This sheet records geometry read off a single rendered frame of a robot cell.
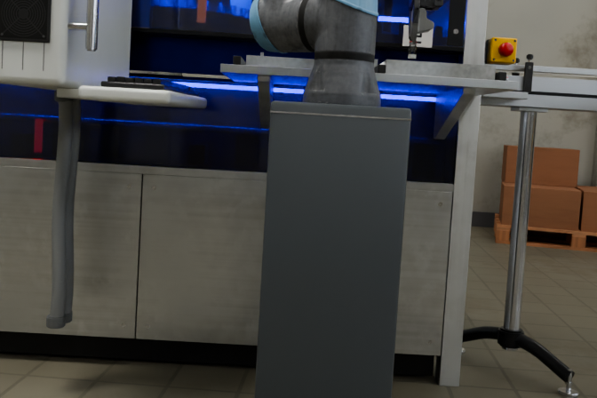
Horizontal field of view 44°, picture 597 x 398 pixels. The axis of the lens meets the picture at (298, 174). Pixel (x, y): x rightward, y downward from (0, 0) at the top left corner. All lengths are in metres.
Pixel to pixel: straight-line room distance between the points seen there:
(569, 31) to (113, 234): 4.78
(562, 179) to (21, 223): 4.23
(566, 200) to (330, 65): 4.09
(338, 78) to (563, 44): 5.03
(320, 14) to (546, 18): 4.98
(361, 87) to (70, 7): 0.67
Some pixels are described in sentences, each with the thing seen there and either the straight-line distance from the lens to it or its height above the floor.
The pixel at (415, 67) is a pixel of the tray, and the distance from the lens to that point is 1.80.
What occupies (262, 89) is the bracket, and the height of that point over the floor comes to 0.83.
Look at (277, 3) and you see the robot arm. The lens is 1.49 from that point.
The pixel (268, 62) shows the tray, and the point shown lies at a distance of 1.89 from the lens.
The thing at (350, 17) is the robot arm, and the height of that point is 0.95.
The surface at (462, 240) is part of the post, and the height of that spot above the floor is 0.44.
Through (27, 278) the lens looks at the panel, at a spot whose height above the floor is 0.25.
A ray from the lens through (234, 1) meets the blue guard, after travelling 2.18.
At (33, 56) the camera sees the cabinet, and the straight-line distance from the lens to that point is 1.69.
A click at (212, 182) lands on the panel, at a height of 0.56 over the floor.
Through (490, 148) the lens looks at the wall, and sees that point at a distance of 6.18.
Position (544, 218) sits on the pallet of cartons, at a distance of 5.37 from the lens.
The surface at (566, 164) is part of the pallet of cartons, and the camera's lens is 5.72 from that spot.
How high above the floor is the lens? 0.75
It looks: 4 degrees down
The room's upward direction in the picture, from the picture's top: 3 degrees clockwise
